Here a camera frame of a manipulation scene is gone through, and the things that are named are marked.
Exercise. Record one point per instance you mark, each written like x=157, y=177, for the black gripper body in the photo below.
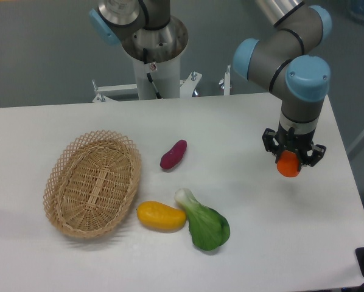
x=294, y=135

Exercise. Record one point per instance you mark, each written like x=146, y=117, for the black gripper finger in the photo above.
x=311, y=155
x=271, y=143

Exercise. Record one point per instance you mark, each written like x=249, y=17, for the orange fruit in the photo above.
x=288, y=164

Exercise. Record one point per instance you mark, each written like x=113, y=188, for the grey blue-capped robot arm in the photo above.
x=155, y=41

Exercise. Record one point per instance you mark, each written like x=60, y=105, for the purple sweet potato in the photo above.
x=171, y=158

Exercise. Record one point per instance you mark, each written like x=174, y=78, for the green bok choy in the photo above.
x=208, y=228

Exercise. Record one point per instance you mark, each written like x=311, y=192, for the yellow mango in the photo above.
x=156, y=215

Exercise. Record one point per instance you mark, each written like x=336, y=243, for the woven wicker basket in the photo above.
x=92, y=185

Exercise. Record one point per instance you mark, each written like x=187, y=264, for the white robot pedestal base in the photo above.
x=153, y=80

